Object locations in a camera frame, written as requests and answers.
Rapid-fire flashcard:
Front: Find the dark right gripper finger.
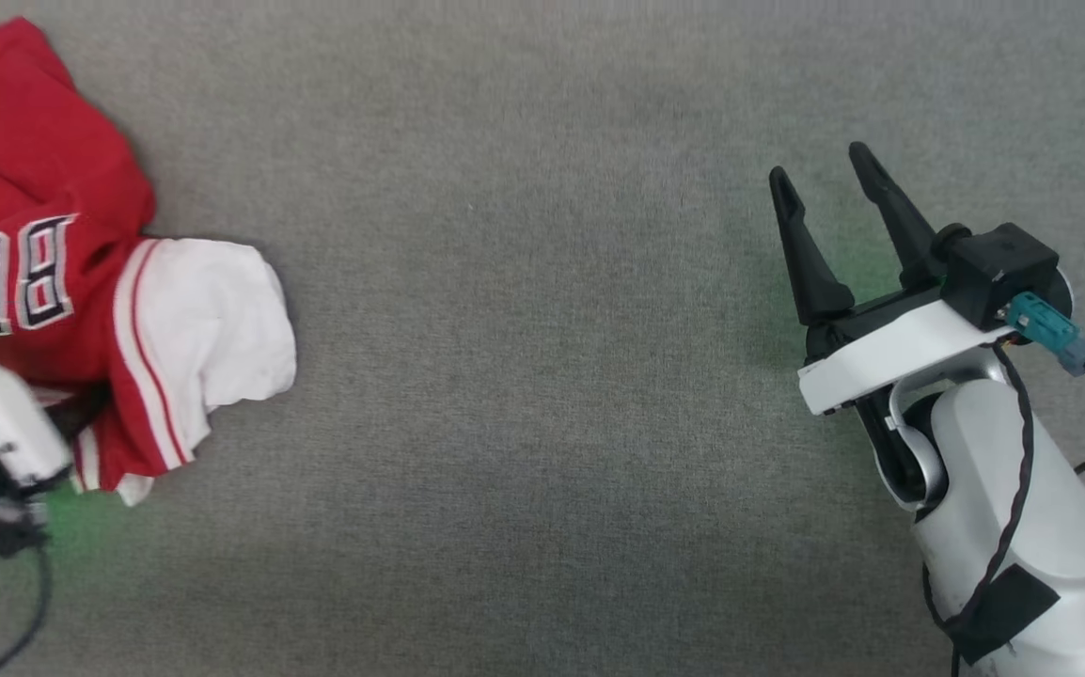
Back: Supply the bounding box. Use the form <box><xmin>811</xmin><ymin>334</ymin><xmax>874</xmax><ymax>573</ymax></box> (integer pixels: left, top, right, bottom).
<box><xmin>847</xmin><ymin>141</ymin><xmax>945</xmax><ymax>291</ymax></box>
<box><xmin>768</xmin><ymin>165</ymin><xmax>857</xmax><ymax>328</ymax></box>

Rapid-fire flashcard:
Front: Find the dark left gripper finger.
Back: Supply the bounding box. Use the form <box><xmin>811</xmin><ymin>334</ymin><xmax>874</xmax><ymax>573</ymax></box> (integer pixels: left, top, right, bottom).
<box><xmin>52</xmin><ymin>381</ymin><xmax>114</xmax><ymax>443</ymax></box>

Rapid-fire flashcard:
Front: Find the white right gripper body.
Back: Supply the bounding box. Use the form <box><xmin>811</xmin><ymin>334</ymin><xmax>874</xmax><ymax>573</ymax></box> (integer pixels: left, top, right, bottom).
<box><xmin>797</xmin><ymin>280</ymin><xmax>1018</xmax><ymax>417</ymax></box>

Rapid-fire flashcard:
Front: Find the red and white jersey garment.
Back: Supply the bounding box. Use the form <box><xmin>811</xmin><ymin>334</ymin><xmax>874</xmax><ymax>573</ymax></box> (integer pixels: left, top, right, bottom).
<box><xmin>0</xmin><ymin>16</ymin><xmax>298</xmax><ymax>507</ymax></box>

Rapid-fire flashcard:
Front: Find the grey fabric sofa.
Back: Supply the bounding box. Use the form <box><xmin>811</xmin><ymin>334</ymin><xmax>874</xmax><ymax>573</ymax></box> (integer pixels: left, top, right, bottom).
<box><xmin>0</xmin><ymin>0</ymin><xmax>1085</xmax><ymax>677</ymax></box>

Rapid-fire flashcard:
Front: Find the teal right camera connector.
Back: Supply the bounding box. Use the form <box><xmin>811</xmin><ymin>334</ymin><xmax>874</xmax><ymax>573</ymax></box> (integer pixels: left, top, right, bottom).
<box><xmin>1001</xmin><ymin>291</ymin><xmax>1085</xmax><ymax>378</ymax></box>

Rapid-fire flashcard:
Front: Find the black twisted right arm cable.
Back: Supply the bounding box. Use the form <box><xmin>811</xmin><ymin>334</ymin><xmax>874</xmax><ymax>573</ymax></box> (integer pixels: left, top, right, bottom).
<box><xmin>921</xmin><ymin>340</ymin><xmax>1039</xmax><ymax>677</ymax></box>

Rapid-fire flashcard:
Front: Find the black left camera cable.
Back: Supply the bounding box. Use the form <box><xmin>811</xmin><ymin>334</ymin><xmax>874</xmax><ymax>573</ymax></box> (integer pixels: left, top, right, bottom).
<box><xmin>0</xmin><ymin>543</ymin><xmax>55</xmax><ymax>677</ymax></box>

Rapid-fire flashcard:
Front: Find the black strap patch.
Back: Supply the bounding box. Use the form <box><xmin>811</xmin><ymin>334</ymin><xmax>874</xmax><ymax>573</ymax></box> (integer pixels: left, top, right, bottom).
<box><xmin>954</xmin><ymin>562</ymin><xmax>1062</xmax><ymax>667</ymax></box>

